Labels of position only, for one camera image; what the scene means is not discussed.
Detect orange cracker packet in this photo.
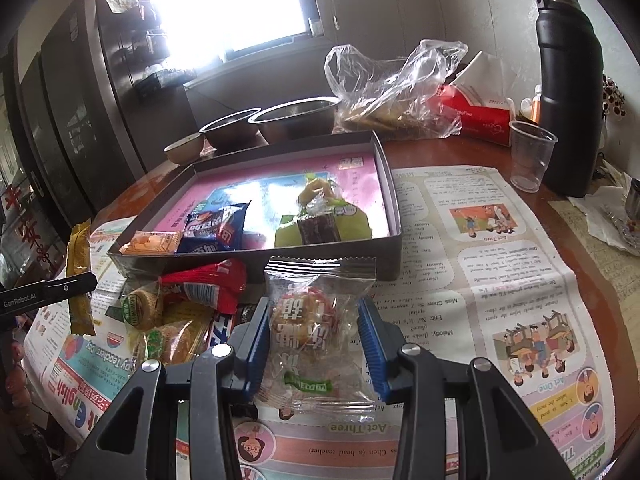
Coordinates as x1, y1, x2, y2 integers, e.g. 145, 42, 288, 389
119, 230, 182, 256

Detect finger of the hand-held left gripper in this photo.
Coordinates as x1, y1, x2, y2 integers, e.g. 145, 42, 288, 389
37, 272, 98, 305

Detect red tissue box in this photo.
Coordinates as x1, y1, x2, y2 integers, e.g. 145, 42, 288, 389
435, 51, 517, 148

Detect white orange medicine bottle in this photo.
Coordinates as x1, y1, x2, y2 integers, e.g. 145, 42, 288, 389
520, 85, 543, 126

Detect light green snack packet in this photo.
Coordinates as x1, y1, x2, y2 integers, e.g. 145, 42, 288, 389
274, 205, 373, 249

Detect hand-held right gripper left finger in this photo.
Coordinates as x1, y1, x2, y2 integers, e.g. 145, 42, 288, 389
80, 297, 273, 480

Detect person's left hand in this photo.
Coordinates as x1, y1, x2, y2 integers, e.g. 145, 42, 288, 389
0, 342, 28, 411

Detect green label biscuit packet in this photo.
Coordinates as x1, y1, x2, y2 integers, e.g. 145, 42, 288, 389
121, 282, 167, 331
131, 317, 213, 367

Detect dark refrigerator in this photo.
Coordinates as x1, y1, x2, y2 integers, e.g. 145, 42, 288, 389
10, 0, 201, 221

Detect grey cardboard box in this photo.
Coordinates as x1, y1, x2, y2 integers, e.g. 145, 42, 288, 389
107, 130, 402, 281

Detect gold wafer packet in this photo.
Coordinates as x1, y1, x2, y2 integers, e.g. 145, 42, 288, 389
66, 219, 97, 336

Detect colourful printed newspaper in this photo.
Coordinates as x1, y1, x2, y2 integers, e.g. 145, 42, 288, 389
22, 165, 618, 480

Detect clear plastic bag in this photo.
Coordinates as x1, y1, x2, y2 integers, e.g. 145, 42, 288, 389
324, 40, 469, 141

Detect bright window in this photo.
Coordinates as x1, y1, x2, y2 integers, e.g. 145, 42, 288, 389
132, 0, 321, 61

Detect yellow pastry packet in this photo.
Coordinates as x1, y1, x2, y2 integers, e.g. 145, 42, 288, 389
298, 172, 343, 211

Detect large steel bowl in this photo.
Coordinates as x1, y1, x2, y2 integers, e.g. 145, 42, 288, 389
248, 97, 342, 145

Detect blue cookie packet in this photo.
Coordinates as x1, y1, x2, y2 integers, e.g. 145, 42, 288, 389
177, 201, 252, 254

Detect small ceramic bowl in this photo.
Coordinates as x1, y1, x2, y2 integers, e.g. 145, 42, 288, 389
164, 132, 206, 165

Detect black thermos bottle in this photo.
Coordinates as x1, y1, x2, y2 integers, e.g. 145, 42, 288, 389
535, 0, 606, 198

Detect red snack packet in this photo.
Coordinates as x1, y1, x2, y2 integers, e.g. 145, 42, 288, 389
159, 259, 249, 309

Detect crumpled paper sheet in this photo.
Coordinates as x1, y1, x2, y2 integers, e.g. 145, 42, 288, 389
550, 160, 640, 261

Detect brown spotted white container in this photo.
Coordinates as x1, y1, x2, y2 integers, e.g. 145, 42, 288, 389
602, 74, 630, 122

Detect clear red print pastry packet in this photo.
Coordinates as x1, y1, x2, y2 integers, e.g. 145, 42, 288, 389
255, 256, 377, 421

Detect clear plastic cup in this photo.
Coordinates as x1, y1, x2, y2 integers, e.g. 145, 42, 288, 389
509, 121, 558, 192

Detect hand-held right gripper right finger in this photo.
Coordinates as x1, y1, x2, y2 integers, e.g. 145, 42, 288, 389
357, 297, 576, 480

